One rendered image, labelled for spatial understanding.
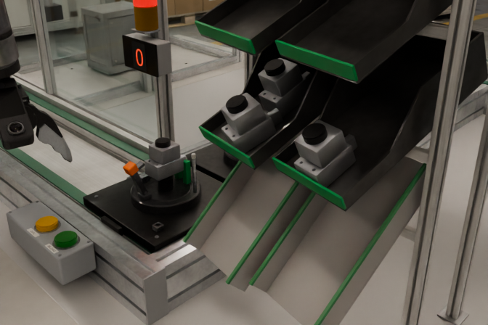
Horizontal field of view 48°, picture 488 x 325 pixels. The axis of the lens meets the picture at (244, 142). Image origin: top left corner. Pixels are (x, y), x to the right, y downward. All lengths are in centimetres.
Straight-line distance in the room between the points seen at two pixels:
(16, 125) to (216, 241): 36
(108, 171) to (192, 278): 45
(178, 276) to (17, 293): 31
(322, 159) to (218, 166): 59
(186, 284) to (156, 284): 8
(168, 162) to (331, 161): 46
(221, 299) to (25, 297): 36
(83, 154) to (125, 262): 55
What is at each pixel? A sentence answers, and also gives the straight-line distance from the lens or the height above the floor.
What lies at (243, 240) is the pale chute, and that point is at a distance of 88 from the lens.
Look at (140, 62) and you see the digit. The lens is 123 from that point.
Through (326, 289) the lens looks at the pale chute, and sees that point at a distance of 80.
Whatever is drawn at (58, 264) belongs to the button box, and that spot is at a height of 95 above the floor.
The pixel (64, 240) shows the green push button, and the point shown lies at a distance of 103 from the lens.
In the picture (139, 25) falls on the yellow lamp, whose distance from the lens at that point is 120.
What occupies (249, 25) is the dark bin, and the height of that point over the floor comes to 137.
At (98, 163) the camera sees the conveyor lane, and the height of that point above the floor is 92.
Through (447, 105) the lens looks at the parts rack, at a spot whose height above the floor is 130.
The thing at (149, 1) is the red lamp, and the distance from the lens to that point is 119.
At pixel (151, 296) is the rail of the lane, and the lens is 96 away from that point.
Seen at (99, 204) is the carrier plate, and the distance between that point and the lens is 112.
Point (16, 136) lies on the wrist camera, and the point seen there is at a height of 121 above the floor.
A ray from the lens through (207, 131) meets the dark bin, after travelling 81.
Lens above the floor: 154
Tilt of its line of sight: 25 degrees down
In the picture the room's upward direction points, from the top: straight up
